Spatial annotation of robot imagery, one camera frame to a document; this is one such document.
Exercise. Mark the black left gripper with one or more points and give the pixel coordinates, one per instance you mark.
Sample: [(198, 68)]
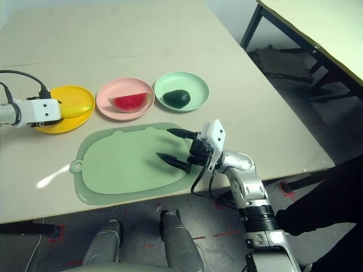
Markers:
[(38, 125)]

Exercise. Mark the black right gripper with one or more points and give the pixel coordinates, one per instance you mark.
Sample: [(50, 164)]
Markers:
[(200, 151)]

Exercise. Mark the yellow toy banana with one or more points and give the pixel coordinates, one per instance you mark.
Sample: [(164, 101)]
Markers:
[(73, 111)]

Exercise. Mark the dark green toy avocado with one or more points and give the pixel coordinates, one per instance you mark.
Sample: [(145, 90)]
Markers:
[(175, 98)]

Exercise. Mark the red toy watermelon slice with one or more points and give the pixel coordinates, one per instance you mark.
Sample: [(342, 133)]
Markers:
[(127, 102)]

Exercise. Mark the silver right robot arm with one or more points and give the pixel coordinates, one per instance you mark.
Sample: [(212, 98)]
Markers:
[(246, 181)]

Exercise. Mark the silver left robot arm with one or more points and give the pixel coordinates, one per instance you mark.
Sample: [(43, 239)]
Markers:
[(7, 113)]

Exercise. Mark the yellow plastic plate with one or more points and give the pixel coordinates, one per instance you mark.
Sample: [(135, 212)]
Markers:
[(73, 93)]

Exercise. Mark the green cutting board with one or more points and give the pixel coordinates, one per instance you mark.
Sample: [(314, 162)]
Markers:
[(124, 164)]

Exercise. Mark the pink plastic plate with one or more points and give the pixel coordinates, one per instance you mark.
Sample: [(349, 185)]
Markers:
[(119, 88)]

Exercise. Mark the mint green plastic plate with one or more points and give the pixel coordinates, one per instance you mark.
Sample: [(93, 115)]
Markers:
[(181, 80)]

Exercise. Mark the grey right robot leg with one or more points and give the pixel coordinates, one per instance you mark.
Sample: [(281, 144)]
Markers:
[(181, 241)]

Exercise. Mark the grey robot leg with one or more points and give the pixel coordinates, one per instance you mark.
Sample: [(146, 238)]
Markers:
[(105, 241), (181, 241)]

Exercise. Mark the grey left robot leg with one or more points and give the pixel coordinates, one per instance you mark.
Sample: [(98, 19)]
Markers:
[(105, 241)]

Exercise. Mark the black table support bar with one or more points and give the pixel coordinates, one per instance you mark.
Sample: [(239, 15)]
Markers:
[(28, 228), (303, 181)]

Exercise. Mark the grey robot torso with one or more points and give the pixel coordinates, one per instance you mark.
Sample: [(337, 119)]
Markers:
[(113, 267)]

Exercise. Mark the bystander black trouser leg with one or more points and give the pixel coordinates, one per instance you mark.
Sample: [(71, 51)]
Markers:
[(334, 204)]

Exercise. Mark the side table with black legs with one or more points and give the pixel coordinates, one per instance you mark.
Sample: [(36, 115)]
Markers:
[(312, 17)]

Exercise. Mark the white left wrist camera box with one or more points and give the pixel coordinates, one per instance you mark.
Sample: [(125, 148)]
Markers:
[(42, 110)]

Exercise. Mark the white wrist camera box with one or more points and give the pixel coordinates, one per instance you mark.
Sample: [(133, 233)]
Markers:
[(215, 136), (42, 110)]

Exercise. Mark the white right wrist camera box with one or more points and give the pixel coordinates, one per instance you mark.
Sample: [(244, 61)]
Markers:
[(215, 136)]

